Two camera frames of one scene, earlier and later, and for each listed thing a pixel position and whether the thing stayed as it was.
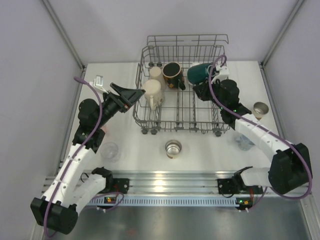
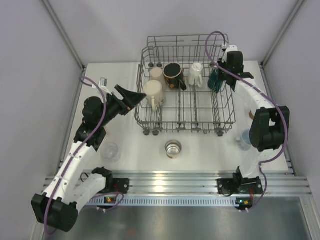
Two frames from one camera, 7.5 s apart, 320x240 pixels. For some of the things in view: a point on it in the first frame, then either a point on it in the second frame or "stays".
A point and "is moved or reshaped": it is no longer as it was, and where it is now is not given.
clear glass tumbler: (109, 151) stays
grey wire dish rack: (179, 79) stays
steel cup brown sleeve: (173, 148) stays
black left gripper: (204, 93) -> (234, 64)
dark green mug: (197, 74) is moved or reshaped
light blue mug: (243, 142) stays
